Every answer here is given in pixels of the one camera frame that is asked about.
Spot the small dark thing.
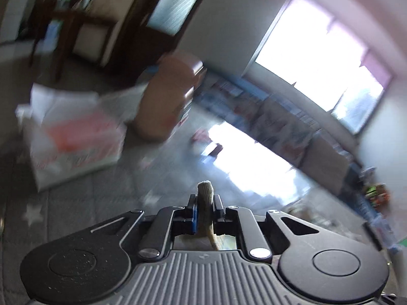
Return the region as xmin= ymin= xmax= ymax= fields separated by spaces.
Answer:
xmin=203 ymin=143 xmax=224 ymax=158

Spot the colourful toy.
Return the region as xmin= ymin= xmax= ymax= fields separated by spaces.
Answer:
xmin=362 ymin=182 xmax=390 ymax=211

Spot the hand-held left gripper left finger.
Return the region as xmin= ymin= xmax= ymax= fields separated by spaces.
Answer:
xmin=90 ymin=194 xmax=200 ymax=260

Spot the dark wooden door frosted glass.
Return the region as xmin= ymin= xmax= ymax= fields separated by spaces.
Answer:
xmin=104 ymin=0 xmax=214 ymax=84

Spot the dark wooden chair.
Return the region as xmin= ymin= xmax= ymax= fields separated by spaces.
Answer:
xmin=28 ymin=6 xmax=119 ymax=81

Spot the beige knitted garment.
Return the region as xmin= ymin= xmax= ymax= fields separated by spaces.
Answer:
xmin=196 ymin=180 xmax=224 ymax=251

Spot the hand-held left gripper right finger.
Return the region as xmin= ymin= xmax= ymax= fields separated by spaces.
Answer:
xmin=213 ymin=194 xmax=322 ymax=263

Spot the white cardboard box red print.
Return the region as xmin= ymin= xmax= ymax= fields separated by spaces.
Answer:
xmin=15 ymin=82 xmax=128 ymax=193

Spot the brown cardboard box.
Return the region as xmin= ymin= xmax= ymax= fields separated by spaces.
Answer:
xmin=130 ymin=52 xmax=206 ymax=142

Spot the low shelf of books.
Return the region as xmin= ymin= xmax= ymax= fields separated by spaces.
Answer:
xmin=193 ymin=69 xmax=360 ymax=195

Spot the bright window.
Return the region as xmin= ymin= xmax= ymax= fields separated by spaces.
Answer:
xmin=242 ymin=0 xmax=394 ymax=134

